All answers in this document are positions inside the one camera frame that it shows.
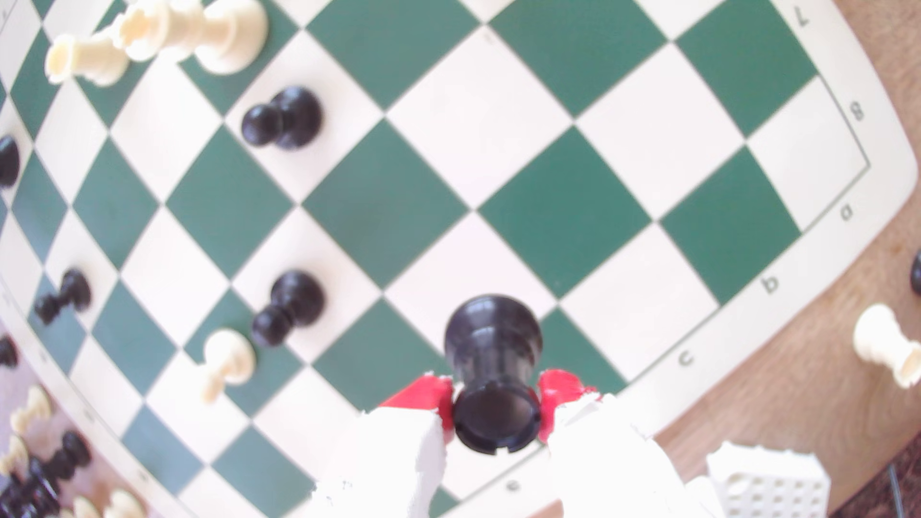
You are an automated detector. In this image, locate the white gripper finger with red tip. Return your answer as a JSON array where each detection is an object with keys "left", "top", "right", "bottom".
[
  {"left": 538, "top": 369, "right": 709, "bottom": 518},
  {"left": 309, "top": 372, "right": 456, "bottom": 518}
]

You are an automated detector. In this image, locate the black rook chess piece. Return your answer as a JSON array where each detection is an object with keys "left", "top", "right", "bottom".
[{"left": 444, "top": 294, "right": 544, "bottom": 456}]

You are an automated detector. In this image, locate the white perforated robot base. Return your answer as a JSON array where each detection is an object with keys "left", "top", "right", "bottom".
[{"left": 705, "top": 441, "right": 832, "bottom": 518}]

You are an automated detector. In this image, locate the white pawn chess piece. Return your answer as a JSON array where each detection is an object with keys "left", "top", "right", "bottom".
[{"left": 200, "top": 329, "right": 257, "bottom": 405}]

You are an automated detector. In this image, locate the white rook chess piece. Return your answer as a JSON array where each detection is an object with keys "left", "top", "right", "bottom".
[
  {"left": 853, "top": 303, "right": 921, "bottom": 389},
  {"left": 45, "top": 27, "right": 130, "bottom": 89}
]

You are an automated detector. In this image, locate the green and cream chess mat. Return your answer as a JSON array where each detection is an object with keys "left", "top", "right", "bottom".
[{"left": 0, "top": 0, "right": 919, "bottom": 518}]

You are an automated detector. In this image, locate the black king chess piece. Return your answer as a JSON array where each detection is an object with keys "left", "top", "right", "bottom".
[{"left": 0, "top": 134, "right": 21, "bottom": 189}]

